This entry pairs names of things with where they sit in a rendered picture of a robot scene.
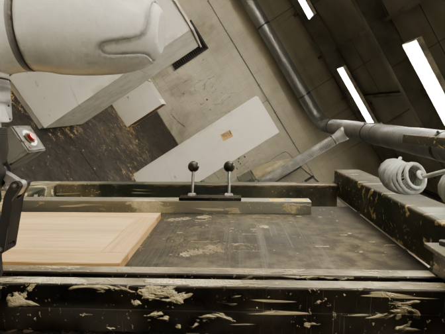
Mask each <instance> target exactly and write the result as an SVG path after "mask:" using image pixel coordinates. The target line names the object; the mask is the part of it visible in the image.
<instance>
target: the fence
mask: <svg viewBox="0 0 445 334"><path fill-rule="evenodd" d="M269 199H284V200H285V201H270V200H269ZM291 199H306V200H307V201H291ZM21 212H80V213H276V214H311V201H310V199H309V198H241V201H179V198H178V197H24V199H23V206H22V211H21Z"/></svg>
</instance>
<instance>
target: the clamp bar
mask: <svg viewBox="0 0 445 334"><path fill-rule="evenodd" d="M424 247H425V248H426V249H428V250H429V251H431V252H433V253H434V260H433V268H432V272H429V271H428V270H329V269H278V268H178V267H127V266H27V265H2V266H3V275H2V276H1V277H0V287H1V299H0V329H26V330H58V331H122V332H154V333H217V334H445V239H440V240H439V243H424Z"/></svg>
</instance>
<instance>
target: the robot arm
mask: <svg viewBox="0 0 445 334"><path fill-rule="evenodd" d="M165 37H166V24H165V18H164V13H163V11H162V9H161V7H160V6H159V5H158V4H157V2H156V0H0V202H1V200H2V197H1V189H2V188H3V186H4V185H5V187H4V188H3V189H4V191H6V193H5V196H4V198H3V205H2V210H1V211H0V277H1V276H2V275H3V266H2V265H3V261H2V253H4V252H6V251H8V250H9V249H11V248H13V247H15V246H16V243H17V235H18V231H19V223H20V219H21V211H22V206H23V199H24V195H25V193H26V191H27V190H28V188H29V186H30V180H29V179H27V178H25V179H20V178H19V177H17V176H16V175H14V174H13V173H11V172H12V170H11V167H10V165H9V163H8V161H7V155H8V152H9V144H8V136H7V127H1V123H9V122H11V121H12V119H13V117H12V108H11V92H10V90H11V85H10V83H9V74H17V73H21V72H50V73H54V74H61V75H72V76H104V75H116V74H125V73H129V72H134V71H137V70H141V69H143V68H146V67H148V66H150V65H152V64H153V63H154V62H155V61H156V59H157V58H159V57H160V56H161V54H162V52H163V50H164V44H165Z"/></svg>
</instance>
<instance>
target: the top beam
mask: <svg viewBox="0 0 445 334"><path fill-rule="evenodd" d="M334 181H335V182H337V183H338V184H337V185H338V195H337V197H339V198H340V199H341V200H342V201H344V202H345V203H347V204H348V205H349V206H350V207H352V208H353V209H355V210H356V211H357V212H358V213H360V214H361V215H363V216H364V217H365V218H366V219H368V220H369V221H371V222H372V223H373V224H374V225H376V226H377V227H379V228H380V229H381V230H382V231H384V232H385V233H387V234H388V235H389V236H390V237H392V238H393V239H395V240H396V241H397V242H398V243H400V244H401V245H403V246H404V247H405V248H406V249H408V250H409V251H410V252H412V253H413V254H414V255H415V256H417V257H418V258H420V259H421V260H422V261H423V262H425V263H426V264H428V265H429V266H430V267H431V268H433V260H434V253H433V252H431V251H429V250H428V249H426V248H425V247H424V243H439V240H440V239H445V204H443V203H440V202H438V201H435V200H433V199H430V198H428V197H426V196H423V195H420V194H417V195H403V194H395V193H394V192H392V191H390V190H388V189H387V188H385V186H383V184H382V183H381V181H380V179H379V178H378V177H376V176H373V175H371V174H368V173H366V172H363V171H361V170H335V171H334Z"/></svg>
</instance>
